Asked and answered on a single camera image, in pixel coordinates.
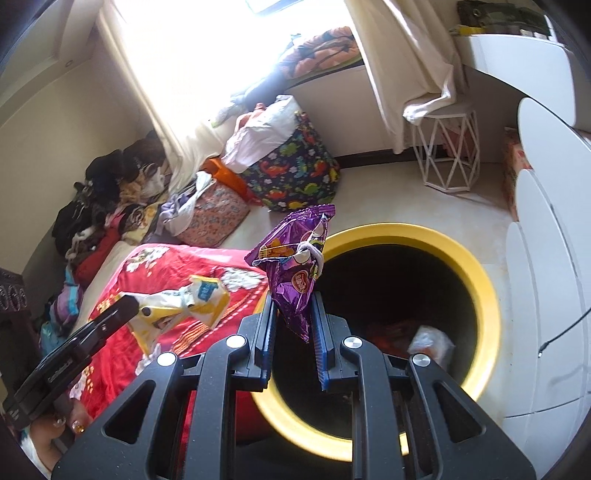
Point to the floral print bag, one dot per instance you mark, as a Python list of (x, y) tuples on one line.
[(212, 217)]

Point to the blue cloth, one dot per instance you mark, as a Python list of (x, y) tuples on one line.
[(53, 337)]

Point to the red cloth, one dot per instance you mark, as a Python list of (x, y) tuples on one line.
[(97, 258)]

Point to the pile of dark clothes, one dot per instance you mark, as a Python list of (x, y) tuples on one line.
[(106, 184)]

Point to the red floral blanket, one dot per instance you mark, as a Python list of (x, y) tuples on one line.
[(161, 263)]

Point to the crumpled clear plastic bag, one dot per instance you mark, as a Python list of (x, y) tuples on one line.
[(431, 346)]

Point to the large purple snack bag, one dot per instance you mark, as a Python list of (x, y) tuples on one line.
[(295, 286)]

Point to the dark jacket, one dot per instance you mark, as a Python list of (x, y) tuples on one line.
[(261, 92)]

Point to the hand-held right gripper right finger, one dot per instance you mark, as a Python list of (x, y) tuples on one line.
[(321, 346)]

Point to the person's left hand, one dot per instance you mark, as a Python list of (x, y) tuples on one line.
[(41, 443)]

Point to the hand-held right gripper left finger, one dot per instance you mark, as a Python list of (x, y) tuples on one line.
[(267, 341)]

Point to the orange patterned quilt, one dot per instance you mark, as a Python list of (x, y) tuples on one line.
[(323, 50)]

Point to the window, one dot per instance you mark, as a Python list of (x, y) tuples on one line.
[(221, 46)]

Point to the small yellow object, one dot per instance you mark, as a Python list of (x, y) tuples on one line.
[(461, 31)]

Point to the beige blanket pink trim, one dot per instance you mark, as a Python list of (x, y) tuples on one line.
[(106, 272)]

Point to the striped colourful cloth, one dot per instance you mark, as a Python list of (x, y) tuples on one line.
[(67, 300)]

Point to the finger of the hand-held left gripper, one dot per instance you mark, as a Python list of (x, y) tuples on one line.
[(115, 316)]

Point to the orange bag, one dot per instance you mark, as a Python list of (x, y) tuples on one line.
[(226, 177)]

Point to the brown patterned blanket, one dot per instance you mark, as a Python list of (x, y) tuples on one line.
[(138, 226)]

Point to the white printed plastic bag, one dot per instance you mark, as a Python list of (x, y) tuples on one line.
[(203, 300)]

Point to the large white plastic bag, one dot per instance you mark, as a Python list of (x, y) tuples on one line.
[(258, 138)]

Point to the dark studded object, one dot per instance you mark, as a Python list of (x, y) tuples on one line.
[(10, 295)]

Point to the dinosaur print fabric basket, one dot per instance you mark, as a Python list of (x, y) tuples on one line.
[(295, 175)]

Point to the yellow rimmed black bin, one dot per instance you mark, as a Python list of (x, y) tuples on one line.
[(415, 235)]

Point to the white desk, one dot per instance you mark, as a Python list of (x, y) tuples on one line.
[(517, 64)]

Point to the orange printed box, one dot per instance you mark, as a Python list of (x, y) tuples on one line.
[(513, 170)]

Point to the cream curtain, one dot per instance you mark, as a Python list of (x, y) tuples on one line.
[(401, 60), (175, 115)]

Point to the dark green bag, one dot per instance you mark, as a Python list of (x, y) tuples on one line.
[(503, 16)]

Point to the lavender grey clothes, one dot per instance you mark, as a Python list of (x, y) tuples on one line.
[(182, 207)]

